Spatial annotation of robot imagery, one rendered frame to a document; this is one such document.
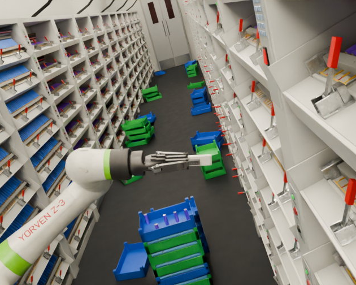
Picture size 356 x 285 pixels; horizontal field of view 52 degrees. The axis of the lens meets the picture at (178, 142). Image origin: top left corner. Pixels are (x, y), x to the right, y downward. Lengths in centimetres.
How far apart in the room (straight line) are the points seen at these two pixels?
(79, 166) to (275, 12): 69
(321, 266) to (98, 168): 63
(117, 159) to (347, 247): 68
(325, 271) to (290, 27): 47
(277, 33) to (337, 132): 23
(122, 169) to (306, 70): 61
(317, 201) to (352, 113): 24
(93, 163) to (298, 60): 66
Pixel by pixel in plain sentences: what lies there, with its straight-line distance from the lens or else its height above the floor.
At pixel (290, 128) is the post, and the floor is 125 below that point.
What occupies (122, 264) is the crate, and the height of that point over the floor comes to 1.
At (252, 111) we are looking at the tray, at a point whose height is 113.
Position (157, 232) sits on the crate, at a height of 44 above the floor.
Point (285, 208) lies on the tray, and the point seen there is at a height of 93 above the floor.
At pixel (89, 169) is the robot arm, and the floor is 114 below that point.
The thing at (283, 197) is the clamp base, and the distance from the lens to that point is 102.
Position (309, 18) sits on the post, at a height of 142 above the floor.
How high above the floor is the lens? 149
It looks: 20 degrees down
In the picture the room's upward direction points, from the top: 16 degrees counter-clockwise
